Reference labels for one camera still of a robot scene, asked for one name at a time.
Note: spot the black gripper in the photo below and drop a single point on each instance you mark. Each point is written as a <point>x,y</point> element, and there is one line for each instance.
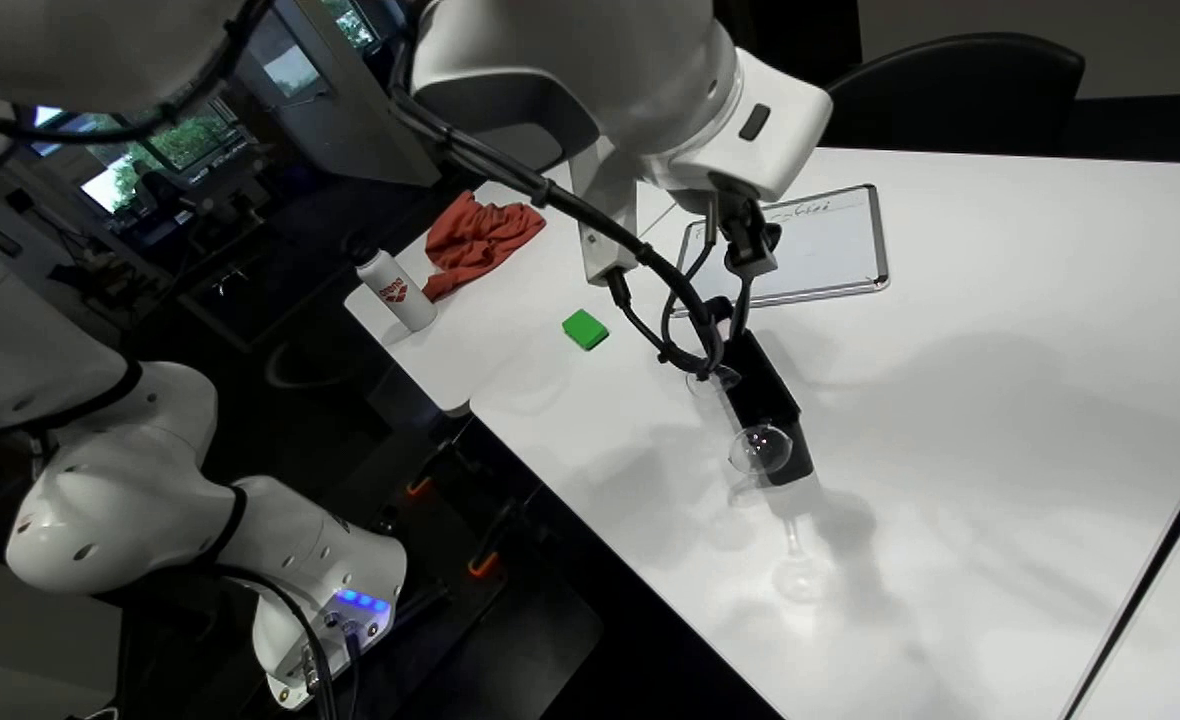
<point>745,229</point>

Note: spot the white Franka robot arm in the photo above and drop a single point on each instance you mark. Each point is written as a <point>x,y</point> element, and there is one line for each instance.
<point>612,54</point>

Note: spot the green block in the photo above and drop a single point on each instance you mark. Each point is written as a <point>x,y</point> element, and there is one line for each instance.
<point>585,329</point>

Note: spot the clear plastic container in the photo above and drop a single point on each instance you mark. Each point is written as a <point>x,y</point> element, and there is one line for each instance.
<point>712,421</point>

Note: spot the black office chair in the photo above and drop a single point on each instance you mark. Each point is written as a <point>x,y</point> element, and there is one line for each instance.
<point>949,83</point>

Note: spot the red cloth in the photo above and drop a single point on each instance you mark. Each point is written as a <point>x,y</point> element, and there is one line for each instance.
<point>480,237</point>

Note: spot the clear glass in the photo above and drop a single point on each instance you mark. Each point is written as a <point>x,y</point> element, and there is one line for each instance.
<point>796,564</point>

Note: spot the white bottle with red print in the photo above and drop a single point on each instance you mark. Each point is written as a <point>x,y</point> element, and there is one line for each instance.
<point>399,284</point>

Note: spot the orange and black clamp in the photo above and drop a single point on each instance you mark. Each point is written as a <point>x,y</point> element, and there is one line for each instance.
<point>480,564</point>
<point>417,485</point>

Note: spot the computer monitor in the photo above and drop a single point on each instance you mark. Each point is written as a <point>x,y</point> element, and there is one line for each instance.
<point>172,140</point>

